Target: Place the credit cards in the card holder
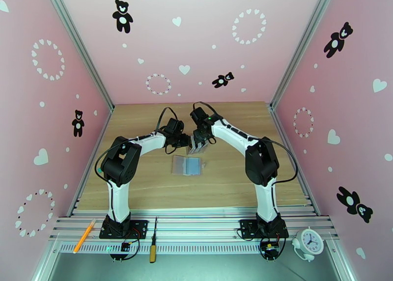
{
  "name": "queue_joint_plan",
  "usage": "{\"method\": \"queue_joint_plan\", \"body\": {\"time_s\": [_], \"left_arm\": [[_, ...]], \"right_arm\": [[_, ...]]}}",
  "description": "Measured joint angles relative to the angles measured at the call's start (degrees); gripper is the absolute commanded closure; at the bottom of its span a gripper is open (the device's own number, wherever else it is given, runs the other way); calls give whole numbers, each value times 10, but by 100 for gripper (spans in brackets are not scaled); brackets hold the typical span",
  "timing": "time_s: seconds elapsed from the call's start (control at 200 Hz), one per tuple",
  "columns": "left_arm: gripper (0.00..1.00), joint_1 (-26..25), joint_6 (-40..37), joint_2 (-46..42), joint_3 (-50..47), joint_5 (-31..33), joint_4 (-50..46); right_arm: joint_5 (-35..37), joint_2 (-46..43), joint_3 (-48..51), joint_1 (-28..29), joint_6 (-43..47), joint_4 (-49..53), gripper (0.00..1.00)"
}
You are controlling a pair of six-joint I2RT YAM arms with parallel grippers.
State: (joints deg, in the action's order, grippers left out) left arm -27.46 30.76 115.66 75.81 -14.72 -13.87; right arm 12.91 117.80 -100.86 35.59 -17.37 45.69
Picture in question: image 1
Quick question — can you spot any aluminium table side rail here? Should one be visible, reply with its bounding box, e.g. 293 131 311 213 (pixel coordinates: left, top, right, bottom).
270 105 320 216
66 105 115 218

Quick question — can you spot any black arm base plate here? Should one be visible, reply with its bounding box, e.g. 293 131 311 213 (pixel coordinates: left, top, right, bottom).
99 219 149 240
239 219 289 240

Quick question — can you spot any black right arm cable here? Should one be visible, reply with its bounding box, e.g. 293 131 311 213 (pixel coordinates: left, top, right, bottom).
192 101 299 184

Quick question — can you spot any yellow handled screwdriver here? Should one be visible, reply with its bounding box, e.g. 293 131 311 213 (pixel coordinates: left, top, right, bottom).
149 217 159 264

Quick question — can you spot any orange pencil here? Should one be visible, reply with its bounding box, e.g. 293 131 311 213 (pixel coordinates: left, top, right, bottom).
73 221 96 254

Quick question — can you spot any clear acrylic card stand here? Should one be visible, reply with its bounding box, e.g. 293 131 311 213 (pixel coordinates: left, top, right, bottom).
185 136 210 155

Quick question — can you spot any aluminium frame post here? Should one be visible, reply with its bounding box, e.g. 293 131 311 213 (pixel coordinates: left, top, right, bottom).
41 0 115 112
270 0 344 109

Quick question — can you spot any aluminium front rail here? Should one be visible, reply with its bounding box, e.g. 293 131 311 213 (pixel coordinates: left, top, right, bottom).
49 208 340 254

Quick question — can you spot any black yellow power connector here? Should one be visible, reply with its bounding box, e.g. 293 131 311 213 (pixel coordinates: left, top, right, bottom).
261 241 281 261

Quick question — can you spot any white alarm clock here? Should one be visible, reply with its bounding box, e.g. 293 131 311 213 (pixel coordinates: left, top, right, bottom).
291 227 325 262

